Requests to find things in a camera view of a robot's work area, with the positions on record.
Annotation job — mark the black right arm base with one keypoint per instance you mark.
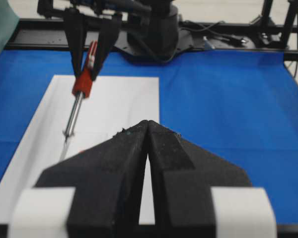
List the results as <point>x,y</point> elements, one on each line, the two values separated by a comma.
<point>195,40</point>

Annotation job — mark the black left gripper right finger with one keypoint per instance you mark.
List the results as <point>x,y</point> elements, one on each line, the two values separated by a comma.
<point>198,194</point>

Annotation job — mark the large white board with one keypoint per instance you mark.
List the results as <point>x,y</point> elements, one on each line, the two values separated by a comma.
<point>115,103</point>

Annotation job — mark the red soldering iron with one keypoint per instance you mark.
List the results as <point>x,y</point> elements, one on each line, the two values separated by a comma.
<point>81,89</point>

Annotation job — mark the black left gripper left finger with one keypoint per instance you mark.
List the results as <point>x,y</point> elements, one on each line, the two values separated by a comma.
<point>93,194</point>

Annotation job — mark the black tripod stand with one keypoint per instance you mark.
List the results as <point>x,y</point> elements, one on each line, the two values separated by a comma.
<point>274,25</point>

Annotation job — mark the blue table cloth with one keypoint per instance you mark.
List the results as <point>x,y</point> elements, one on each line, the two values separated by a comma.
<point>242,106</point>

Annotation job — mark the black aluminium frame rail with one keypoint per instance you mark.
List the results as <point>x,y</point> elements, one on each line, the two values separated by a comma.
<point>40,34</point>

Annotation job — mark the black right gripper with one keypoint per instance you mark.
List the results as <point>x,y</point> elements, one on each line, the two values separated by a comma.
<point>76,32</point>

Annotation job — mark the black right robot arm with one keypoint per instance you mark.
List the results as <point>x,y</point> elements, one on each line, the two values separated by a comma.
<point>151,24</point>

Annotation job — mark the green backdrop curtain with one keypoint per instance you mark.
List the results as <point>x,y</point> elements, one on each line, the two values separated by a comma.
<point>8,23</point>

